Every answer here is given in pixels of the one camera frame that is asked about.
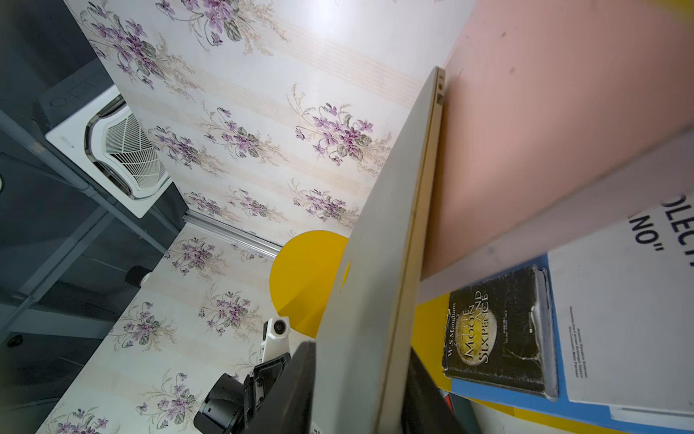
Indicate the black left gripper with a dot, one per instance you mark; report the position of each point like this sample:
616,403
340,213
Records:
259,384

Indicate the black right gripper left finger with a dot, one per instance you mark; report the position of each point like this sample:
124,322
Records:
288,407

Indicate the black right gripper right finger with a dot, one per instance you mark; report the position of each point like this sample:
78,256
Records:
425,410

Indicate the silver laptop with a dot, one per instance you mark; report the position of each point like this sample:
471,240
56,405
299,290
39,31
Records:
363,344

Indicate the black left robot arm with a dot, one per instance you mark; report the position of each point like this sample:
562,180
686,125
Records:
231,405

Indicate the black book gold emblem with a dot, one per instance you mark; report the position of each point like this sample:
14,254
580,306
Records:
499,332

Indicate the white paperback book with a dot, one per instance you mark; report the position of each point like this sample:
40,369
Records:
624,305

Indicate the yellow pink blue shelf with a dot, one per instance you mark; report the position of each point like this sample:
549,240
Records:
559,118

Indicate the white ceiling air conditioner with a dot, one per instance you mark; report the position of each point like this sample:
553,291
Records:
87,120

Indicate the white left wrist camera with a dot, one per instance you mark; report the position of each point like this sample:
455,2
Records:
275,340

